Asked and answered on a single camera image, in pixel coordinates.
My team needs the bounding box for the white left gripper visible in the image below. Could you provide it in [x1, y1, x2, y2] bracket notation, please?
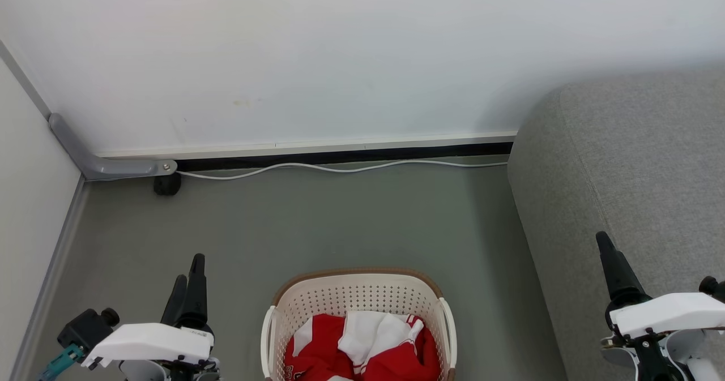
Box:
[82, 253, 221, 381]

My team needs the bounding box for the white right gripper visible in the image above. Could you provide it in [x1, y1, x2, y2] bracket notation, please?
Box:
[595, 231, 725, 381]

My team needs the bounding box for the red and white garment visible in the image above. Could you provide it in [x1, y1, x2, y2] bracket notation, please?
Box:
[283, 311, 440, 381]

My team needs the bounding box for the grey fabric sofa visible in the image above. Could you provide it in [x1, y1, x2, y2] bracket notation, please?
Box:
[507, 71, 725, 381]

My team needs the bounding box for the small black rubber foot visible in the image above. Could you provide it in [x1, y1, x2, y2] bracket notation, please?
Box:
[153, 172, 182, 196]

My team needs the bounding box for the cream perforated laundry basket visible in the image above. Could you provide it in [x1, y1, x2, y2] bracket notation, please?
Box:
[261, 267, 458, 381]

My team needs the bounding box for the black baseboard strip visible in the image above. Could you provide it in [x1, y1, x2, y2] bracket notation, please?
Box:
[176, 142, 514, 173]

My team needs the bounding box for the teal camera cable connector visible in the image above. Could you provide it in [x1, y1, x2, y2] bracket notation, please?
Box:
[38, 344, 85, 381]

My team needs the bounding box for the grey metal corner bracket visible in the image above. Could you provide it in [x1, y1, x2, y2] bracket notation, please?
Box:
[48, 113, 178, 181]

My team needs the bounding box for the thin white floor cable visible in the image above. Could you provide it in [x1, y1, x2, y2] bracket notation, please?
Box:
[177, 159, 509, 181]

